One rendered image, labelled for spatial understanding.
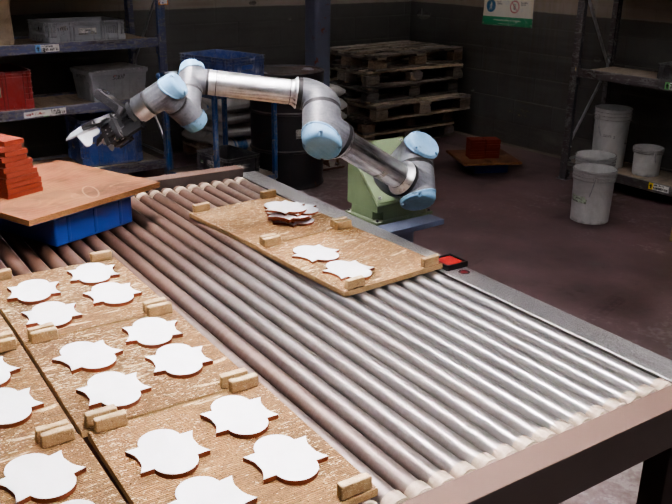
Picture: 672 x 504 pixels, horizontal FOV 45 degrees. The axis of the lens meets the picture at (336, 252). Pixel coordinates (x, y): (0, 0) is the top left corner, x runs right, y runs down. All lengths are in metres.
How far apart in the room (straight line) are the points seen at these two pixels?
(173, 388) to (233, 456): 0.27
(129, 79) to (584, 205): 3.53
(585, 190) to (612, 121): 1.12
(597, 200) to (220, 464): 4.68
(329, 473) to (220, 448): 0.20
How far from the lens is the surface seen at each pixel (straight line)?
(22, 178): 2.65
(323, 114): 2.39
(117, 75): 6.61
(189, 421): 1.56
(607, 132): 6.86
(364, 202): 2.84
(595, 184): 5.82
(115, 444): 1.52
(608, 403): 1.73
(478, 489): 1.38
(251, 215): 2.69
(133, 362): 1.78
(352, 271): 2.20
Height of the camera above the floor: 1.76
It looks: 20 degrees down
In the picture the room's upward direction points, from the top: 1 degrees clockwise
